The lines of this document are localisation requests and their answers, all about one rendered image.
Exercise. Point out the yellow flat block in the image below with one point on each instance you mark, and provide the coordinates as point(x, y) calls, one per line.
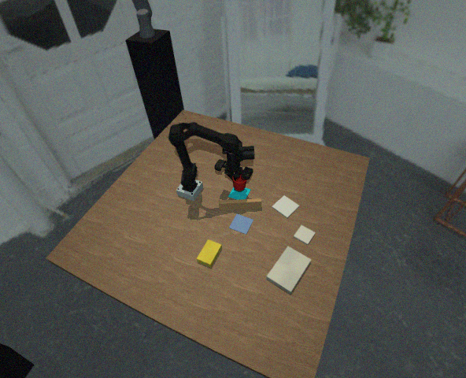
point(209, 253)

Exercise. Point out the beige flat rectangular pad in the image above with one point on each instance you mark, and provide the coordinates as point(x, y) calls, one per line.
point(288, 269)

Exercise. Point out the small white flat square pad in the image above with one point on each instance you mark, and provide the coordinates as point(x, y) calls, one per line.
point(303, 234)

